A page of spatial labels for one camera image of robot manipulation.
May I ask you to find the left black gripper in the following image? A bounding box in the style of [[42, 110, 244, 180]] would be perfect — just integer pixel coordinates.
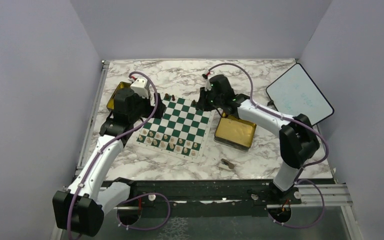
[[129, 90, 166, 123]]

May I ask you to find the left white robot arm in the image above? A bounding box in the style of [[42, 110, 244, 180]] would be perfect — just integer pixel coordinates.
[[52, 87, 166, 237]]

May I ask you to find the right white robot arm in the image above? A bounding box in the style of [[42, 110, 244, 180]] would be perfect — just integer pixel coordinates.
[[195, 74, 320, 204]]

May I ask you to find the gold tin with dark pieces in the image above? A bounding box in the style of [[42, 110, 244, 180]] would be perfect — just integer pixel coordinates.
[[106, 81, 131, 112]]

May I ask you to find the light wooden chess pieces row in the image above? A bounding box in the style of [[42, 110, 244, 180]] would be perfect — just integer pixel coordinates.
[[135, 128, 204, 159]]

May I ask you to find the empty gold tin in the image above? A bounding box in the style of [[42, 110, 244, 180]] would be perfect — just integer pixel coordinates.
[[214, 112, 257, 152]]

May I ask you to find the green and white chessboard mat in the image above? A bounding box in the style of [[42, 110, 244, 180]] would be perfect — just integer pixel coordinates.
[[133, 96, 215, 163]]

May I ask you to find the small wooden piece on table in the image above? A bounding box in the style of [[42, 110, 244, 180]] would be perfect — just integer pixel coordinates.
[[219, 158, 235, 171]]

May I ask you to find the white tablet whiteboard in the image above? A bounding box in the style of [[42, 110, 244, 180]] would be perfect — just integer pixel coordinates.
[[266, 63, 335, 126]]

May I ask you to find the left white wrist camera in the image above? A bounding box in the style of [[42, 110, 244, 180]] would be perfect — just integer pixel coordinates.
[[130, 77, 151, 100]]

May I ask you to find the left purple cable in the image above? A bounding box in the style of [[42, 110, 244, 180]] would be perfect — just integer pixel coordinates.
[[66, 71, 172, 240]]

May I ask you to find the purple cable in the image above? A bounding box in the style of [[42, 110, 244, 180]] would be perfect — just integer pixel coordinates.
[[206, 62, 330, 230], [66, 71, 172, 240]]

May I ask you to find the aluminium frame rail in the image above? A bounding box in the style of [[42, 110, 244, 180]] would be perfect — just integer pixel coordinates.
[[74, 60, 111, 177]]

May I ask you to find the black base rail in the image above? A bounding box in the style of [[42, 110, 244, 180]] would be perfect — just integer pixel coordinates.
[[116, 177, 302, 219]]

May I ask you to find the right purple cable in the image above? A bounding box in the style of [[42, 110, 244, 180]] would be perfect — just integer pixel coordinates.
[[206, 62, 330, 230]]

